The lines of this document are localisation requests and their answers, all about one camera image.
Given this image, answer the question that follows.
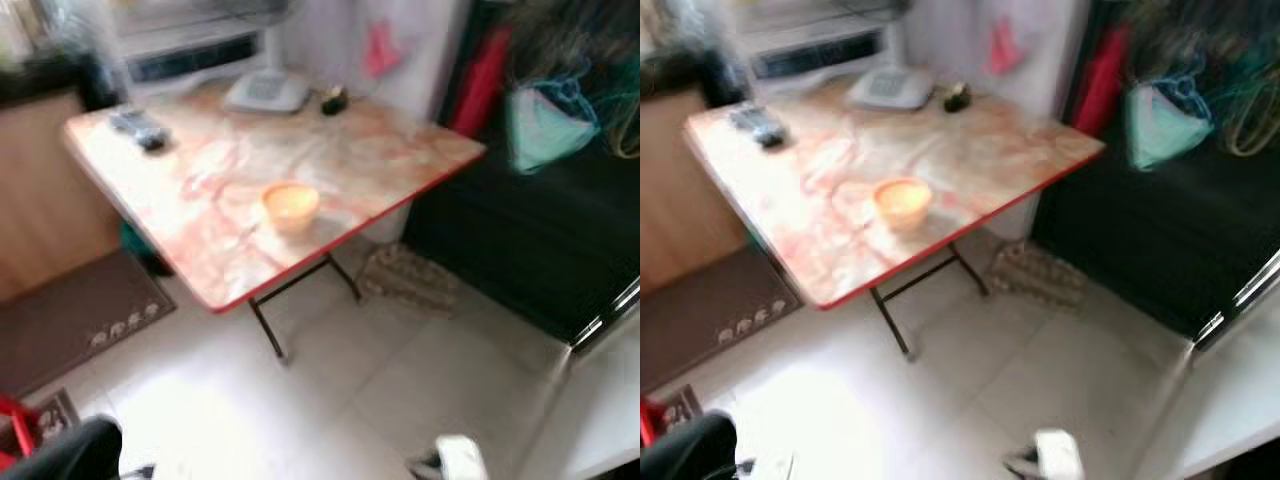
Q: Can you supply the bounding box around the wooden cabinet with black top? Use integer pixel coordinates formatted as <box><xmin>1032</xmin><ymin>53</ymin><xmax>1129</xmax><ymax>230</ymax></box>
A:
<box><xmin>640</xmin><ymin>46</ymin><xmax>748</xmax><ymax>297</ymax></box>
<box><xmin>0</xmin><ymin>48</ymin><xmax>128</xmax><ymax>303</ymax></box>

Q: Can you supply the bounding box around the teal hanging bag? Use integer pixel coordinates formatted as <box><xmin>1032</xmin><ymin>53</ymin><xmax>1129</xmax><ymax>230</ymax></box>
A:
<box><xmin>1124</xmin><ymin>68</ymin><xmax>1217</xmax><ymax>174</ymax></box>
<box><xmin>504</xmin><ymin>65</ymin><xmax>602</xmax><ymax>177</ymax></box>

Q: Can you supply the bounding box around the black handheld controller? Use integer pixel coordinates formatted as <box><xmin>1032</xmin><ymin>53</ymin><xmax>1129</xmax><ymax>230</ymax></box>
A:
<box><xmin>728</xmin><ymin>102</ymin><xmax>789</xmax><ymax>149</ymax></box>
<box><xmin>108</xmin><ymin>105</ymin><xmax>170</xmax><ymax>153</ymax></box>

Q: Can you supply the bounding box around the small patterned mat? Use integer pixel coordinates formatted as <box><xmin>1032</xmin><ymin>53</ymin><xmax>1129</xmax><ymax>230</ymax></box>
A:
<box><xmin>30</xmin><ymin>388</ymin><xmax>82</xmax><ymax>442</ymax></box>
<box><xmin>660</xmin><ymin>384</ymin><xmax>705</xmax><ymax>432</ymax></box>

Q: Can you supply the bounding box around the red plastic bag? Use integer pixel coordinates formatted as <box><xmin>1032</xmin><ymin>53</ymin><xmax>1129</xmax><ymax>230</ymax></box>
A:
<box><xmin>1072</xmin><ymin>22</ymin><xmax>1137</xmax><ymax>140</ymax></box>
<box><xmin>450</xmin><ymin>25</ymin><xmax>514</xmax><ymax>140</ymax></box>

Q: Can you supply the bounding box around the marble-print folding table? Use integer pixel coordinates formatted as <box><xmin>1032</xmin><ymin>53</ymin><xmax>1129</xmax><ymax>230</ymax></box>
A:
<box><xmin>683</xmin><ymin>76</ymin><xmax>1107</xmax><ymax>360</ymax></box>
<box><xmin>62</xmin><ymin>78</ymin><xmax>489</xmax><ymax>364</ymax></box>

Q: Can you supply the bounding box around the grey egg carton tray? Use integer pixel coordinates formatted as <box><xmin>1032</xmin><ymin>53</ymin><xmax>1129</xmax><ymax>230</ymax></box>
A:
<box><xmin>357</xmin><ymin>243</ymin><xmax>462</xmax><ymax>317</ymax></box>
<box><xmin>984</xmin><ymin>240</ymin><xmax>1090</xmax><ymax>312</ymax></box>

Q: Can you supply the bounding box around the orange plastic bowl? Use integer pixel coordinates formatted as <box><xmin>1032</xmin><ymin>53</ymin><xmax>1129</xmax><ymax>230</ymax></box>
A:
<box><xmin>262</xmin><ymin>181</ymin><xmax>322</xmax><ymax>237</ymax></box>
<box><xmin>873</xmin><ymin>178</ymin><xmax>933</xmax><ymax>235</ymax></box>

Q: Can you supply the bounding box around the white washing machine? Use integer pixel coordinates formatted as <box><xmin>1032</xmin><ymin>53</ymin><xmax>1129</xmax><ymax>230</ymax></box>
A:
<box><xmin>733</xmin><ymin>0</ymin><xmax>913</xmax><ymax>93</ymax></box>
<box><xmin>108</xmin><ymin>0</ymin><xmax>293</xmax><ymax>97</ymax></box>

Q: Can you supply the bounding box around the grey standing fan base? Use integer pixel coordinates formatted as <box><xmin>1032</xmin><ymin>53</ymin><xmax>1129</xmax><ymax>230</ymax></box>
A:
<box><xmin>222</xmin><ymin>68</ymin><xmax>314</xmax><ymax>115</ymax></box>
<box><xmin>848</xmin><ymin>65</ymin><xmax>937</xmax><ymax>111</ymax></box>

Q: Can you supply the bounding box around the red hanging cloth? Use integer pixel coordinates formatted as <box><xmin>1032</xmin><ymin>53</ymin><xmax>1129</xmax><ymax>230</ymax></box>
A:
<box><xmin>362</xmin><ymin>20</ymin><xmax>404</xmax><ymax>80</ymax></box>
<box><xmin>985</xmin><ymin>15</ymin><xmax>1027</xmax><ymax>77</ymax></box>

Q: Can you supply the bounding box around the yellow green cord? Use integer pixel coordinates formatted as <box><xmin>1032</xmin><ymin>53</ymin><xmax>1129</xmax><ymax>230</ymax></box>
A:
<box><xmin>1224</xmin><ymin>58</ymin><xmax>1280</xmax><ymax>160</ymax></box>
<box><xmin>598</xmin><ymin>58</ymin><xmax>641</xmax><ymax>162</ymax></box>

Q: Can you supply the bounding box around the red metal frame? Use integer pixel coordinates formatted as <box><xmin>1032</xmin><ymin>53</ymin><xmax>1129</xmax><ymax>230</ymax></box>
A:
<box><xmin>0</xmin><ymin>393</ymin><xmax>44</xmax><ymax>469</ymax></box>
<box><xmin>640</xmin><ymin>395</ymin><xmax>670</xmax><ymax>453</ymax></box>

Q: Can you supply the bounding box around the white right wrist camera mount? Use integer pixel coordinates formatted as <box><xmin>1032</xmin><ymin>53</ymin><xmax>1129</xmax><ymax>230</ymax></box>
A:
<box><xmin>1031</xmin><ymin>428</ymin><xmax>1087</xmax><ymax>480</ymax></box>
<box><xmin>434</xmin><ymin>434</ymin><xmax>490</xmax><ymax>480</ymax></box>

